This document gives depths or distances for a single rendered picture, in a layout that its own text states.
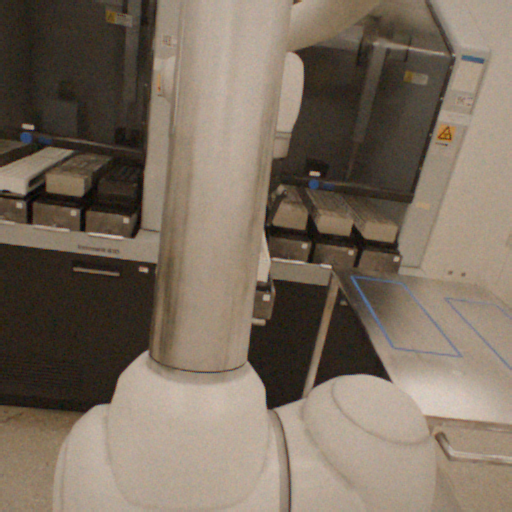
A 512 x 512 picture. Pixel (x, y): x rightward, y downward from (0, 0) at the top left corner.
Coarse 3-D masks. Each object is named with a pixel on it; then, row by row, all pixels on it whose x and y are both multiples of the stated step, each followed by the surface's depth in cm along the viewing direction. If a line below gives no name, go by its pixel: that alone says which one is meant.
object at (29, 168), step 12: (0, 168) 142; (12, 168) 146; (24, 168) 148; (36, 168) 150; (48, 168) 155; (0, 180) 137; (12, 180) 137; (24, 180) 138; (36, 180) 156; (24, 192) 139
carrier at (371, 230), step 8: (368, 224) 153; (376, 224) 153; (384, 224) 153; (392, 224) 155; (368, 232) 154; (376, 232) 154; (384, 232) 154; (392, 232) 154; (376, 240) 155; (384, 240) 155; (392, 240) 155
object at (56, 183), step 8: (48, 176) 141; (56, 176) 141; (64, 176) 141; (72, 176) 143; (48, 184) 142; (56, 184) 142; (64, 184) 142; (72, 184) 143; (80, 184) 143; (56, 192) 143; (64, 192) 143; (72, 192) 143; (80, 192) 144
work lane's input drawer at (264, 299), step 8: (256, 288) 107; (264, 288) 107; (272, 288) 110; (256, 296) 107; (264, 296) 108; (272, 296) 108; (256, 304) 108; (264, 304) 108; (272, 304) 109; (256, 312) 109; (264, 312) 109; (256, 320) 105; (264, 320) 106
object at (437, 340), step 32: (352, 288) 114; (384, 288) 118; (416, 288) 122; (448, 288) 126; (480, 288) 130; (320, 320) 132; (384, 320) 101; (416, 320) 104; (448, 320) 107; (480, 320) 110; (320, 352) 136; (384, 352) 88; (416, 352) 91; (448, 352) 93; (480, 352) 95; (416, 384) 80; (448, 384) 82; (480, 384) 84; (448, 416) 74; (480, 416) 75; (448, 448) 72
